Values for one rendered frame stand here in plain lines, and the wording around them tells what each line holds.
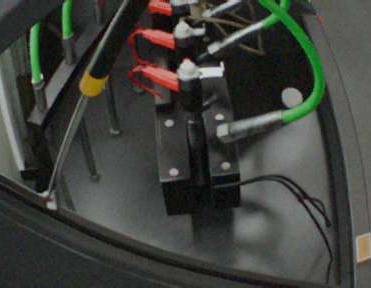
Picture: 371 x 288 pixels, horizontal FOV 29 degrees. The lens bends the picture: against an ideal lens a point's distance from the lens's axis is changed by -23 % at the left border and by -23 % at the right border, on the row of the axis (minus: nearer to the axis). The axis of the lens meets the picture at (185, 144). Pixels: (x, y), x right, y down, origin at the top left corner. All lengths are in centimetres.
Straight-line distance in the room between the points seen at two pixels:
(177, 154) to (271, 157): 22
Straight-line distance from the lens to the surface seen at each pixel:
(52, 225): 72
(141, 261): 77
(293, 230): 127
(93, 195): 133
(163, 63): 126
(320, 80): 87
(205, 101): 111
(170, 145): 118
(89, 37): 118
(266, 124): 96
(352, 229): 113
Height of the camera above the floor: 190
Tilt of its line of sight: 51 degrees down
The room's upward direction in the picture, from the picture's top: 8 degrees counter-clockwise
